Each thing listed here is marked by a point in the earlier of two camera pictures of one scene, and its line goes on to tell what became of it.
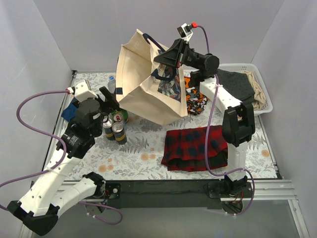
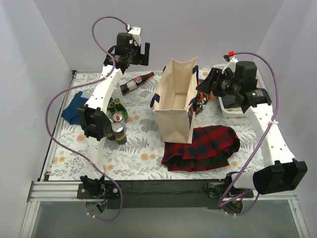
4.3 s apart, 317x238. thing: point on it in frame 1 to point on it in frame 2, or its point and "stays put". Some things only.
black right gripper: (180, 53) to (214, 82)
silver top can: (120, 135) stays put
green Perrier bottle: (125, 114) stays put
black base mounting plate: (140, 194) stays put
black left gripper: (104, 104) to (144, 54)
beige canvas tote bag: (150, 90) to (175, 100)
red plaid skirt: (184, 148) stays put
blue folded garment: (69, 113) stays put
